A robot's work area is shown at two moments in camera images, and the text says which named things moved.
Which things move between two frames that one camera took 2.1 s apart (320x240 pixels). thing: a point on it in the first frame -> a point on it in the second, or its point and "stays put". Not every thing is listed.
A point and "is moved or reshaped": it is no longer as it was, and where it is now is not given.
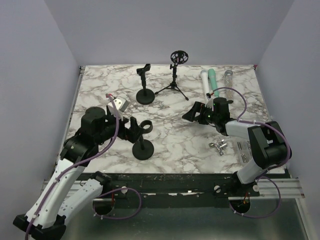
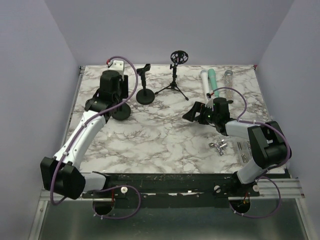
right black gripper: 198,107 stays put
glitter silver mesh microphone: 228,76 stays put
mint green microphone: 211,73 stays put
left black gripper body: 111,125 -> 124,87
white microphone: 204,74 stays put
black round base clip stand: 142,149 is moved or reshaped
